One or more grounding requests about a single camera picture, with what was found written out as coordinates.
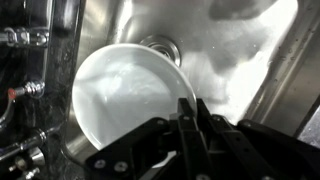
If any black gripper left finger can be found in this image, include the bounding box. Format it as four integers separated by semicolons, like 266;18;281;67
85;97;214;180

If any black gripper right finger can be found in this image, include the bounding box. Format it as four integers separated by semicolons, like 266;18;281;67
196;98;320;180

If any white bowl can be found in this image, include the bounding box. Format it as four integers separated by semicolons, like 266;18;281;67
71;43;198;169

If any metal sink drain strainer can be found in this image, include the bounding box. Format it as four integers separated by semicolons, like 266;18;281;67
139;34;183;68

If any stainless steel sink basin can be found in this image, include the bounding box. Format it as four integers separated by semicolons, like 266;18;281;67
63;0;320;168

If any small chrome side faucet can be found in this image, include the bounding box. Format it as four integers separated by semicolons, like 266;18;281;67
0;128;48;162

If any red tipped faucet lever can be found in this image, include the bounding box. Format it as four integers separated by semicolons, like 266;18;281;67
0;80;47;129

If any round chrome counter cap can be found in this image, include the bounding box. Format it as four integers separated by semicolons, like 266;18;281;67
8;146;46;180

